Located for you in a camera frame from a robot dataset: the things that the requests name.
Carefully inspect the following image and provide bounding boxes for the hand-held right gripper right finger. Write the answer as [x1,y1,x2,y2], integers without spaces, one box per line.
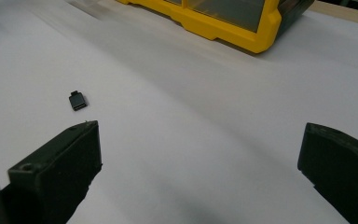
[296,122,358,224]

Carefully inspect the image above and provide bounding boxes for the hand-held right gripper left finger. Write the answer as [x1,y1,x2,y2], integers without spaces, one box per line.
[0,119,103,224]

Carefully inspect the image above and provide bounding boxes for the small black adapter plug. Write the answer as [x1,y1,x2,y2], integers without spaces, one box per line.
[68,90,89,112]

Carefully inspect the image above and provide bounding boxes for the yellow organizer box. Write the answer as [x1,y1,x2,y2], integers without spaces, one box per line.
[115,0,316,54]

